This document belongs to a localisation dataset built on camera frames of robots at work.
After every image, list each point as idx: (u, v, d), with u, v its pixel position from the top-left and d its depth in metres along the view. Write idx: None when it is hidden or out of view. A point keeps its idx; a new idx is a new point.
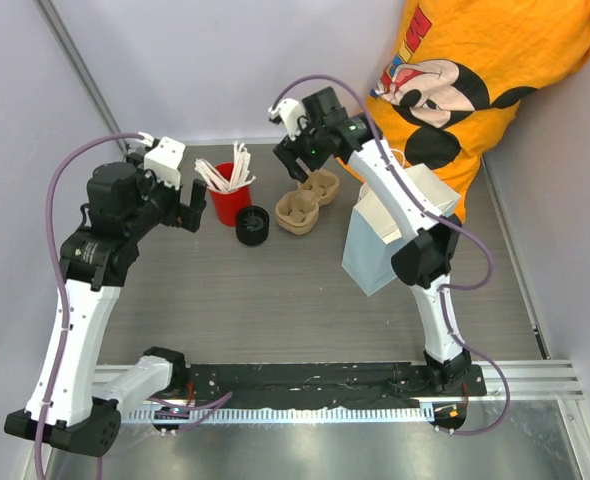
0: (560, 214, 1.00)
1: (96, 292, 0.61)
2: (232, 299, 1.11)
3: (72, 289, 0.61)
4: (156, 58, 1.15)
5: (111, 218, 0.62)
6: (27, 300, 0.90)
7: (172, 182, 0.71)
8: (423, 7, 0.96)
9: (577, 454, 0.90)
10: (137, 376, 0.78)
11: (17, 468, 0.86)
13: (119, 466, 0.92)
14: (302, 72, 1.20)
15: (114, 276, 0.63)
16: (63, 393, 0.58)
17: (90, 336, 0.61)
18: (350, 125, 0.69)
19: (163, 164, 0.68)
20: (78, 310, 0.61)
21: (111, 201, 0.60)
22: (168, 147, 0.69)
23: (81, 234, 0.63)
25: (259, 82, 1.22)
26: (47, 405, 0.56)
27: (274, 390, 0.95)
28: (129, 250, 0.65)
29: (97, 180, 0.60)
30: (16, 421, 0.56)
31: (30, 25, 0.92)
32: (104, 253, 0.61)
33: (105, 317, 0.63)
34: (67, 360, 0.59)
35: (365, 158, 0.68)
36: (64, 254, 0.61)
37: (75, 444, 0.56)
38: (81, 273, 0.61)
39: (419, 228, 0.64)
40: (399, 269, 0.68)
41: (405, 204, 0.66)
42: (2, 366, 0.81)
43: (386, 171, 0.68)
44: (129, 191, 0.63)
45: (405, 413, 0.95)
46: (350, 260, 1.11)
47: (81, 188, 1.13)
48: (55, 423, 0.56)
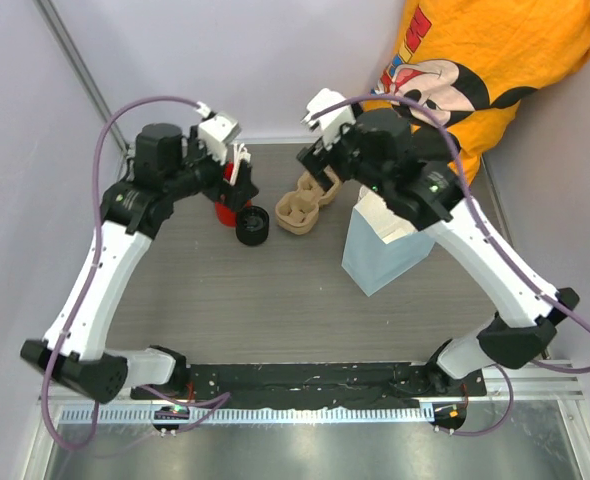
0: (561, 215, 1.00)
1: (130, 235, 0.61)
2: (233, 300, 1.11)
3: (108, 230, 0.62)
4: (157, 59, 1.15)
5: (153, 173, 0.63)
6: (27, 300, 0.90)
7: (218, 156, 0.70)
8: (422, 7, 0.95)
9: (577, 454, 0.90)
10: (146, 361, 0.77)
11: (16, 468, 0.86)
13: (119, 465, 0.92)
14: (302, 73, 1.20)
15: (148, 227, 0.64)
16: (82, 326, 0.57)
17: (116, 278, 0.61)
18: (430, 186, 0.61)
19: (211, 136, 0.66)
20: (109, 251, 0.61)
21: (155, 156, 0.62)
22: (220, 120, 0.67)
23: (124, 183, 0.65)
25: (260, 83, 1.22)
26: (65, 335, 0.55)
27: (274, 390, 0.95)
28: (166, 206, 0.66)
29: (145, 135, 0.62)
30: (33, 347, 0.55)
31: (31, 28, 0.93)
32: (143, 204, 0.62)
33: (132, 264, 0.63)
34: (90, 295, 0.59)
35: (455, 229, 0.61)
36: (106, 197, 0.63)
37: (85, 379, 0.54)
38: (117, 218, 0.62)
39: (536, 315, 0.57)
40: (490, 349, 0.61)
41: (516, 285, 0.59)
42: (0, 365, 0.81)
43: (483, 243, 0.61)
44: (173, 150, 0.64)
45: (405, 414, 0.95)
46: (350, 260, 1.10)
47: (81, 188, 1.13)
48: (69, 355, 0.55)
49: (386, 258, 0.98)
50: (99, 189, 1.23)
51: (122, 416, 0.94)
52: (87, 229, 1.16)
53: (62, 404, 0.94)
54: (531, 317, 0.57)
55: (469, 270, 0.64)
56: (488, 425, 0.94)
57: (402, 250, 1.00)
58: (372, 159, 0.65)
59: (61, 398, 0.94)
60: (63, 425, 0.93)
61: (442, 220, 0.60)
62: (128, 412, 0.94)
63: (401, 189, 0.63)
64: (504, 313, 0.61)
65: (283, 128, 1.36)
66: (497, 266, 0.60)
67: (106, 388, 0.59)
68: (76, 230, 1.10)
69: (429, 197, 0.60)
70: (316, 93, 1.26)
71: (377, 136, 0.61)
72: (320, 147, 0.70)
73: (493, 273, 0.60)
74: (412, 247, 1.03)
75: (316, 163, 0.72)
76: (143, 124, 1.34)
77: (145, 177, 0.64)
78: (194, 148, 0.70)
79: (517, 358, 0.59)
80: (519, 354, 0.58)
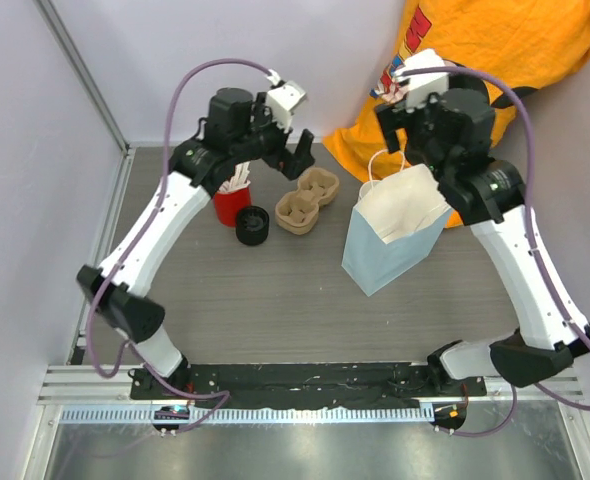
0: (560, 215, 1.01)
1: (193, 189, 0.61)
2: (233, 300, 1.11)
3: (173, 181, 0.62)
4: (157, 59, 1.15)
5: (221, 134, 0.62)
6: (27, 300, 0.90)
7: (284, 124, 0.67)
8: (423, 7, 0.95)
9: (577, 454, 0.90)
10: (164, 342, 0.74)
11: (16, 468, 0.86)
13: (119, 465, 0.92)
14: (303, 73, 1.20)
15: (211, 185, 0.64)
16: (135, 261, 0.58)
17: (174, 224, 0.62)
18: (492, 183, 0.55)
19: (280, 105, 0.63)
20: (172, 198, 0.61)
21: (225, 119, 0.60)
22: (288, 89, 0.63)
23: (194, 139, 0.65)
25: (260, 83, 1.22)
26: (118, 266, 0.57)
27: (274, 389, 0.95)
28: (229, 168, 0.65)
29: (219, 95, 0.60)
30: (89, 272, 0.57)
31: (32, 29, 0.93)
32: (209, 163, 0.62)
33: (190, 215, 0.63)
34: (147, 234, 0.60)
35: (504, 233, 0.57)
36: (177, 150, 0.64)
37: (130, 311, 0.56)
38: (183, 172, 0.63)
39: (557, 341, 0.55)
40: (500, 362, 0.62)
41: (547, 305, 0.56)
42: (0, 365, 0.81)
43: (527, 254, 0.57)
44: (243, 113, 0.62)
45: (405, 414, 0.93)
46: (350, 260, 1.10)
47: (82, 188, 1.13)
48: (119, 284, 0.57)
49: (387, 258, 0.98)
50: (100, 189, 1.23)
51: (123, 416, 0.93)
52: (87, 229, 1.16)
53: (62, 404, 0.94)
54: (551, 341, 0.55)
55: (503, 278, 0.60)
56: (491, 427, 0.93)
57: (405, 250, 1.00)
58: (444, 138, 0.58)
59: (61, 398, 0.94)
60: (63, 425, 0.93)
61: (493, 220, 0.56)
62: (128, 412, 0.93)
63: (460, 177, 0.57)
64: (525, 329, 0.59)
65: None
66: (533, 282, 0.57)
67: (146, 327, 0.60)
68: (76, 231, 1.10)
69: (487, 194, 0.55)
70: (316, 93, 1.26)
71: (457, 117, 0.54)
72: (399, 109, 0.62)
73: (527, 288, 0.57)
74: (416, 246, 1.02)
75: (389, 121, 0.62)
76: (144, 125, 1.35)
77: (213, 136, 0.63)
78: (258, 112, 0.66)
79: (525, 376, 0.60)
80: (528, 373, 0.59)
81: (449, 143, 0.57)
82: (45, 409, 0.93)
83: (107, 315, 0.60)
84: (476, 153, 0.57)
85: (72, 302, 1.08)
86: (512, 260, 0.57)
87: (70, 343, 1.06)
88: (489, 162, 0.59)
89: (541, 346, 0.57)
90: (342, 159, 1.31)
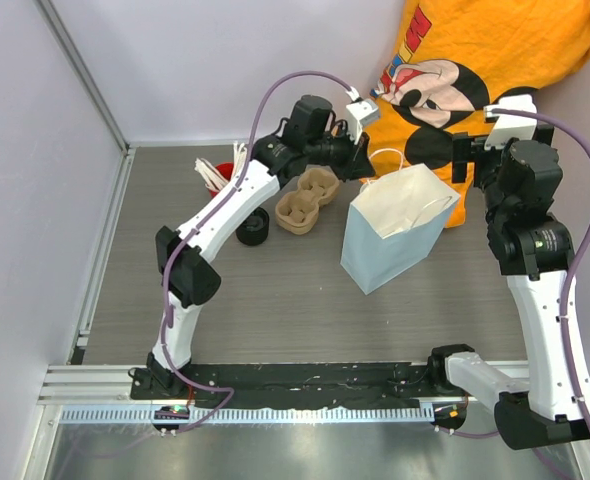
0: (573, 211, 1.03)
1: (270, 175, 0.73)
2: (234, 300, 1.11)
3: (254, 166, 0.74)
4: (156, 58, 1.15)
5: (300, 135, 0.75)
6: (29, 298, 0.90)
7: (355, 136, 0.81)
8: (422, 6, 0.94)
9: (577, 454, 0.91)
10: (188, 329, 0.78)
11: (16, 468, 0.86)
13: (119, 466, 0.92)
14: (323, 94, 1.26)
15: (284, 177, 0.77)
16: (209, 230, 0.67)
17: (249, 202, 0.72)
18: (537, 240, 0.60)
19: (352, 115, 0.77)
20: (250, 181, 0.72)
21: (306, 122, 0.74)
22: (363, 104, 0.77)
23: (274, 136, 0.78)
25: (280, 104, 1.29)
26: (196, 230, 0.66)
27: (274, 389, 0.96)
28: (300, 164, 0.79)
29: (303, 102, 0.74)
30: (167, 234, 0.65)
31: (31, 27, 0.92)
32: (285, 159, 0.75)
33: (263, 198, 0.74)
34: (223, 208, 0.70)
35: (535, 290, 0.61)
36: (260, 142, 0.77)
37: (198, 272, 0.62)
38: (263, 160, 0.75)
39: (560, 413, 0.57)
40: (501, 417, 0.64)
41: (558, 375, 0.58)
42: None
43: (554, 317, 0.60)
44: (321, 120, 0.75)
45: (406, 414, 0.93)
46: (348, 257, 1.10)
47: (82, 188, 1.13)
48: (193, 246, 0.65)
49: (382, 256, 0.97)
50: (100, 188, 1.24)
51: (122, 416, 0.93)
52: (88, 228, 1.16)
53: (62, 404, 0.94)
54: (554, 411, 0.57)
55: (527, 334, 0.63)
56: (492, 429, 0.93)
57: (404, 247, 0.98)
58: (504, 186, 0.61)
59: (61, 398, 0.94)
60: (63, 425, 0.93)
61: (527, 275, 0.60)
62: (128, 412, 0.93)
63: (510, 225, 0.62)
64: (533, 394, 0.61)
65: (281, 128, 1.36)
66: (553, 349, 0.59)
67: (204, 294, 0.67)
68: (76, 230, 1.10)
69: (527, 249, 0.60)
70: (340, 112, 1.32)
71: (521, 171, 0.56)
72: (477, 143, 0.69)
73: (546, 353, 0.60)
74: (414, 244, 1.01)
75: (462, 151, 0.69)
76: (145, 124, 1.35)
77: (293, 136, 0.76)
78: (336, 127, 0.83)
79: (518, 436, 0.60)
80: (520, 435, 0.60)
81: (507, 191, 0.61)
82: (45, 409, 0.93)
83: (173, 280, 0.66)
84: (533, 208, 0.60)
85: (72, 301, 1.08)
86: (537, 319, 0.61)
87: (70, 343, 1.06)
88: (545, 220, 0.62)
89: (542, 413, 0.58)
90: None
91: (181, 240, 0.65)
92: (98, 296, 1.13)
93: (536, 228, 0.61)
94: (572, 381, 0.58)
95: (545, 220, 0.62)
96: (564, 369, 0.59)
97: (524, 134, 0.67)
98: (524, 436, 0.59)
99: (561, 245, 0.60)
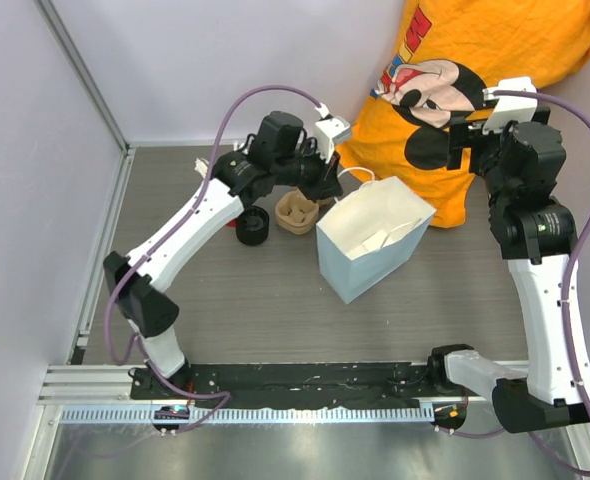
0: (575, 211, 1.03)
1: (231, 196, 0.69)
2: (235, 300, 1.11)
3: (214, 187, 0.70)
4: (156, 57, 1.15)
5: (267, 152, 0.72)
6: (29, 298, 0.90)
7: (325, 154, 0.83)
8: (422, 6, 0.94)
9: (577, 453, 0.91)
10: (166, 346, 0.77)
11: (16, 468, 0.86)
13: (119, 466, 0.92)
14: (323, 94, 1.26)
15: (248, 197, 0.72)
16: (162, 256, 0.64)
17: (207, 225, 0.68)
18: (540, 224, 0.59)
19: (324, 133, 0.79)
20: (209, 203, 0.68)
21: (275, 138, 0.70)
22: (334, 121, 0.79)
23: (239, 154, 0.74)
25: (280, 103, 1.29)
26: (146, 257, 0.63)
27: (274, 389, 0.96)
28: (266, 183, 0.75)
29: (271, 118, 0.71)
30: (116, 260, 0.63)
31: (31, 26, 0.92)
32: (248, 177, 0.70)
33: (223, 221, 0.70)
34: (178, 232, 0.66)
35: (537, 275, 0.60)
36: (223, 159, 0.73)
37: (147, 301, 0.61)
38: (226, 179, 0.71)
39: (558, 397, 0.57)
40: (500, 403, 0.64)
41: (558, 360, 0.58)
42: None
43: (555, 301, 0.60)
44: (290, 137, 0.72)
45: (406, 414, 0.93)
46: (327, 271, 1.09)
47: (82, 188, 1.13)
48: (143, 275, 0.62)
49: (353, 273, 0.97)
50: (100, 188, 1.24)
51: (122, 416, 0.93)
52: (87, 228, 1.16)
53: (62, 404, 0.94)
54: (553, 395, 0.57)
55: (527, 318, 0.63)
56: (491, 429, 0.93)
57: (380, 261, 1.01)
58: (506, 169, 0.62)
59: (61, 398, 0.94)
60: (63, 425, 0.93)
61: (529, 259, 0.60)
62: (128, 411, 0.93)
63: (512, 209, 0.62)
64: (531, 378, 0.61)
65: None
66: (554, 333, 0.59)
67: (157, 322, 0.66)
68: (76, 230, 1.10)
69: (530, 233, 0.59)
70: (339, 112, 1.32)
71: (525, 150, 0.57)
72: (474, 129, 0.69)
73: (546, 338, 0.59)
74: (390, 257, 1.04)
75: (460, 138, 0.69)
76: (145, 124, 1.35)
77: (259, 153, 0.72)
78: (306, 145, 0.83)
79: (516, 422, 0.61)
80: (518, 421, 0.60)
81: (509, 174, 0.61)
82: (45, 409, 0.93)
83: (124, 306, 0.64)
84: (535, 191, 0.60)
85: (72, 301, 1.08)
86: (538, 304, 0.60)
87: (70, 343, 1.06)
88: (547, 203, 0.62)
89: (541, 397, 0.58)
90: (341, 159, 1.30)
91: (129, 268, 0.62)
92: (98, 296, 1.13)
93: (539, 212, 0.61)
94: (572, 365, 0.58)
95: (547, 203, 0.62)
96: (564, 353, 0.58)
97: (522, 117, 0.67)
98: (522, 421, 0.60)
99: (564, 229, 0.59)
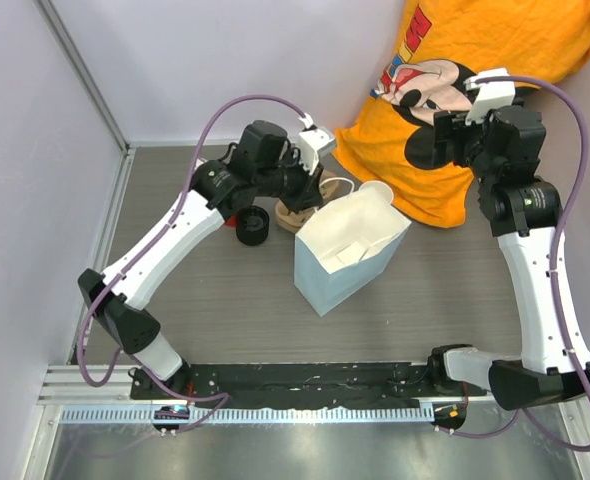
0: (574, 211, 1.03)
1: (209, 209, 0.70)
2: (234, 300, 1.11)
3: (191, 198, 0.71)
4: (157, 58, 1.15)
5: (249, 162, 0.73)
6: (30, 297, 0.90)
7: (308, 166, 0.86)
8: (422, 6, 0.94)
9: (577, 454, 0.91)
10: (161, 352, 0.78)
11: (16, 468, 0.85)
13: (119, 466, 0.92)
14: (322, 94, 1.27)
15: (227, 208, 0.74)
16: (137, 274, 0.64)
17: (184, 240, 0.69)
18: (526, 197, 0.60)
19: (310, 144, 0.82)
20: (186, 217, 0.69)
21: (257, 149, 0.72)
22: (319, 133, 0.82)
23: (219, 163, 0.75)
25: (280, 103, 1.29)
26: (121, 275, 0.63)
27: (274, 389, 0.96)
28: (246, 193, 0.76)
29: (254, 127, 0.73)
30: (91, 277, 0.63)
31: (31, 26, 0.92)
32: (226, 189, 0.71)
33: (200, 234, 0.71)
34: (154, 248, 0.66)
35: (525, 246, 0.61)
36: (202, 169, 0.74)
37: (121, 321, 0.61)
38: (204, 190, 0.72)
39: (551, 366, 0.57)
40: (497, 378, 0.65)
41: (549, 329, 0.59)
42: None
43: (544, 272, 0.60)
44: (273, 148, 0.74)
45: (406, 414, 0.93)
46: (301, 280, 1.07)
47: (82, 188, 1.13)
48: (118, 294, 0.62)
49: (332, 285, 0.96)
50: (100, 188, 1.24)
51: (122, 416, 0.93)
52: (88, 228, 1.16)
53: (62, 404, 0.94)
54: (545, 365, 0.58)
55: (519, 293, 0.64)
56: (492, 430, 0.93)
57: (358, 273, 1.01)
58: (491, 148, 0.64)
59: (61, 398, 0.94)
60: (63, 425, 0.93)
61: (517, 232, 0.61)
62: (128, 411, 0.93)
63: (500, 186, 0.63)
64: (526, 351, 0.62)
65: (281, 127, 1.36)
66: (544, 304, 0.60)
67: (136, 339, 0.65)
68: (76, 229, 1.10)
69: (517, 207, 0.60)
70: (338, 112, 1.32)
71: (507, 129, 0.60)
72: (458, 119, 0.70)
73: (536, 309, 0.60)
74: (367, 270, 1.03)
75: (445, 130, 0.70)
76: (145, 124, 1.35)
77: (241, 163, 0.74)
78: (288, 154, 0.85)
79: (512, 395, 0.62)
80: (514, 394, 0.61)
81: (495, 152, 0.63)
82: (45, 409, 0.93)
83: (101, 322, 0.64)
84: (520, 169, 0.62)
85: (72, 301, 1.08)
86: (527, 275, 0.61)
87: (70, 343, 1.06)
88: (533, 181, 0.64)
89: (534, 368, 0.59)
90: (341, 159, 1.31)
91: (104, 286, 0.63)
92: None
93: (526, 187, 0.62)
94: (563, 334, 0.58)
95: (533, 181, 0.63)
96: (555, 322, 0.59)
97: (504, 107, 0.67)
98: (517, 392, 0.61)
99: (550, 202, 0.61)
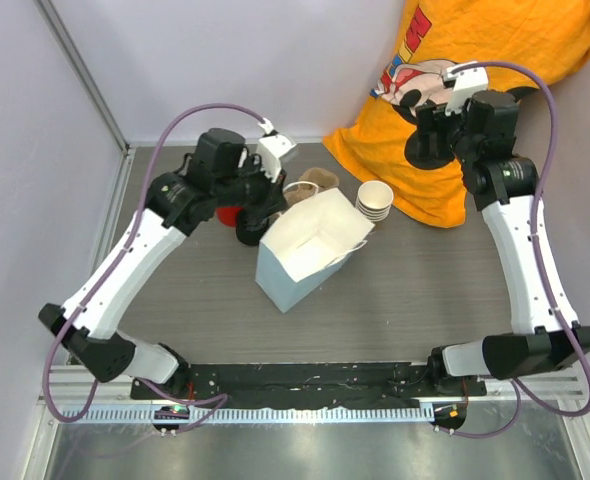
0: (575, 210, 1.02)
1: (165, 228, 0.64)
2: (234, 300, 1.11)
3: (146, 218, 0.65)
4: (157, 58, 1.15)
5: (206, 173, 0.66)
6: (29, 298, 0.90)
7: (271, 172, 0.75)
8: (422, 6, 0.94)
9: (577, 454, 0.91)
10: (153, 356, 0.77)
11: (16, 468, 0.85)
13: (119, 466, 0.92)
14: (322, 93, 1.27)
15: (185, 223, 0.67)
16: (98, 304, 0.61)
17: (144, 263, 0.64)
18: (505, 169, 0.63)
19: (268, 150, 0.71)
20: (142, 238, 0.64)
21: (213, 160, 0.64)
22: (279, 138, 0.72)
23: (175, 175, 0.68)
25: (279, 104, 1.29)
26: (80, 308, 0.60)
27: (274, 389, 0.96)
28: (207, 206, 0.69)
29: (209, 135, 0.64)
30: (51, 312, 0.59)
31: (31, 26, 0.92)
32: (182, 203, 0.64)
33: (162, 254, 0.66)
34: (112, 275, 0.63)
35: (507, 214, 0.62)
36: (155, 183, 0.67)
37: (87, 355, 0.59)
38: (159, 208, 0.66)
39: (539, 325, 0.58)
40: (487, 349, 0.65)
41: (532, 288, 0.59)
42: None
43: (526, 237, 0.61)
44: (230, 155, 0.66)
45: (405, 414, 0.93)
46: (264, 280, 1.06)
47: (82, 188, 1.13)
48: (79, 328, 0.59)
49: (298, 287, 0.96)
50: (100, 188, 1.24)
51: (122, 416, 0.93)
52: (87, 228, 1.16)
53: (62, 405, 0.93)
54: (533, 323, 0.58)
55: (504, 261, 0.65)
56: (491, 429, 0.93)
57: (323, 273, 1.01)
58: (470, 128, 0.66)
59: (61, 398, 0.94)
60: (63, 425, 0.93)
61: (499, 201, 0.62)
62: (128, 411, 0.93)
63: (480, 162, 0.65)
64: (515, 316, 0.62)
65: (281, 127, 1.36)
66: (528, 267, 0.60)
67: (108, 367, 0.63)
68: (76, 230, 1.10)
69: (497, 178, 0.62)
70: (338, 111, 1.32)
71: (482, 107, 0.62)
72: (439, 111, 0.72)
73: (521, 274, 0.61)
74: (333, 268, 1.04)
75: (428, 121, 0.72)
76: (144, 124, 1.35)
77: (197, 175, 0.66)
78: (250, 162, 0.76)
79: (502, 362, 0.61)
80: (503, 357, 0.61)
81: (474, 130, 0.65)
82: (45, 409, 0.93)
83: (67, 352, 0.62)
84: (498, 145, 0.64)
85: None
86: (511, 240, 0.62)
87: None
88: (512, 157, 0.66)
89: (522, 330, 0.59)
90: (342, 159, 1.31)
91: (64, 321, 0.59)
92: None
93: (504, 162, 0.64)
94: (548, 293, 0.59)
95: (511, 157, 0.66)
96: (539, 281, 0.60)
97: None
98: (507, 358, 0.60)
99: (528, 173, 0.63)
